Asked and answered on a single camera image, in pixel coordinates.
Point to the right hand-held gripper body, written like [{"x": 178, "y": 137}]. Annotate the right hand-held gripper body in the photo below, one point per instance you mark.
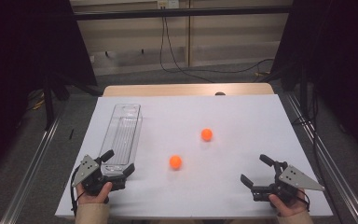
[{"x": 287, "y": 183}]

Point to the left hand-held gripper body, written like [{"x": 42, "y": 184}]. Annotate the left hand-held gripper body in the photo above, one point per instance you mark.
[{"x": 90, "y": 177}]

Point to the clear plastic tray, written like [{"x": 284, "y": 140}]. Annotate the clear plastic tray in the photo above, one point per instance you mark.
[{"x": 122, "y": 133}]

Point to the orange ball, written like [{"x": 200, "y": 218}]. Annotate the orange ball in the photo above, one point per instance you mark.
[
  {"x": 175, "y": 162},
  {"x": 206, "y": 134}
]

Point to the person's left hand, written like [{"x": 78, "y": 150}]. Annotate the person's left hand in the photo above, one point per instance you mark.
[{"x": 94, "y": 196}]

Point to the person's right hand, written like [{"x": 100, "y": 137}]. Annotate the person's right hand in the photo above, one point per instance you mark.
[{"x": 287, "y": 207}]

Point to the white table board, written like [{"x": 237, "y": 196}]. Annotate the white table board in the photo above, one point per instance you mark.
[{"x": 230, "y": 174}]

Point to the small black floor piece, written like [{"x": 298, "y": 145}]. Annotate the small black floor piece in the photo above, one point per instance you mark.
[{"x": 71, "y": 134}]

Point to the black metal stand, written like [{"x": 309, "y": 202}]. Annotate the black metal stand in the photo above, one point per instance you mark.
[{"x": 48, "y": 105}]

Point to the small dark table knob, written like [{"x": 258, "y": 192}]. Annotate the small dark table knob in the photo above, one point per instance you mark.
[{"x": 220, "y": 93}]

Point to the wooden table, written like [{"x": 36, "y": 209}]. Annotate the wooden table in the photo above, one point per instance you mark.
[{"x": 167, "y": 89}]

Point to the black curtain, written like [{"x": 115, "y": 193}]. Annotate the black curtain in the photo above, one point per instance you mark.
[
  {"x": 338, "y": 62},
  {"x": 18, "y": 62}
]

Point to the black horizontal bar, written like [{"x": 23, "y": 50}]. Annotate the black horizontal bar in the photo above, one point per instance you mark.
[{"x": 180, "y": 12}]

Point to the aluminium floor rail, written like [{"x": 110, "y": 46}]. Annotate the aluminium floor rail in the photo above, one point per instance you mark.
[
  {"x": 28, "y": 177},
  {"x": 332, "y": 161}
]

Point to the small black wall clip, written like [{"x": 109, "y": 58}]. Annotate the small black wall clip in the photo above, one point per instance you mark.
[{"x": 106, "y": 53}]

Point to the white wall outlet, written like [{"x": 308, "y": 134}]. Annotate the white wall outlet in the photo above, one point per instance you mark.
[{"x": 167, "y": 3}]

